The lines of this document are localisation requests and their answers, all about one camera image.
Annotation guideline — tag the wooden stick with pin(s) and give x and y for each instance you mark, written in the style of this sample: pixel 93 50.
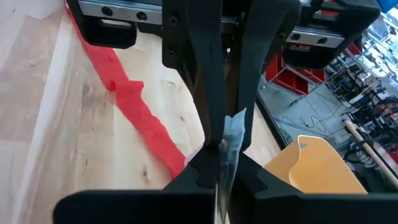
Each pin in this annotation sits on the wooden stick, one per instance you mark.
pixel 370 149

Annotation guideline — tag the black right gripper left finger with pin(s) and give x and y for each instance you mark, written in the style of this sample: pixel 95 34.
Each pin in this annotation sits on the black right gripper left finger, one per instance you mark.
pixel 140 208

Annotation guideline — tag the yellow plastic bin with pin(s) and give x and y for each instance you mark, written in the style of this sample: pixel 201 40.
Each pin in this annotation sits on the yellow plastic bin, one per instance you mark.
pixel 326 174

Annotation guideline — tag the clear plastic zip bag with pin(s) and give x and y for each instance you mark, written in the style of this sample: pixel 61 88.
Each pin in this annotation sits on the clear plastic zip bag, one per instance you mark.
pixel 233 133

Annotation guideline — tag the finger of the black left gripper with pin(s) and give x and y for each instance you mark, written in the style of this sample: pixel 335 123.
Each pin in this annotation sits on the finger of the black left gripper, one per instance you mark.
pixel 261 37
pixel 205 62

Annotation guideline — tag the red storage bins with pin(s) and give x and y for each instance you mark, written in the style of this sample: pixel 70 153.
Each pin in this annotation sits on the red storage bins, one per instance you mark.
pixel 289 81

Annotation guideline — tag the red bandage strip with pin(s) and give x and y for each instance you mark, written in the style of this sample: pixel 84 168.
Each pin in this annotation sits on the red bandage strip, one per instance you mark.
pixel 133 102

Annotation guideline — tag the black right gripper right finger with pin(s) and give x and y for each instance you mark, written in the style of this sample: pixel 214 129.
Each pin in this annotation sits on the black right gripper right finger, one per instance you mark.
pixel 295 208

